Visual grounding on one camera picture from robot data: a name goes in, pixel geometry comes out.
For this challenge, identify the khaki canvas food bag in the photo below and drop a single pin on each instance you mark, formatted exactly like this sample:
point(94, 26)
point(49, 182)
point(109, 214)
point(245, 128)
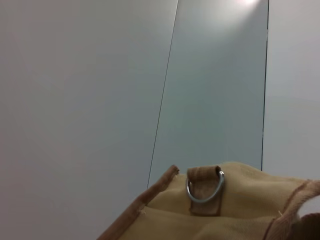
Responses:
point(237, 215)

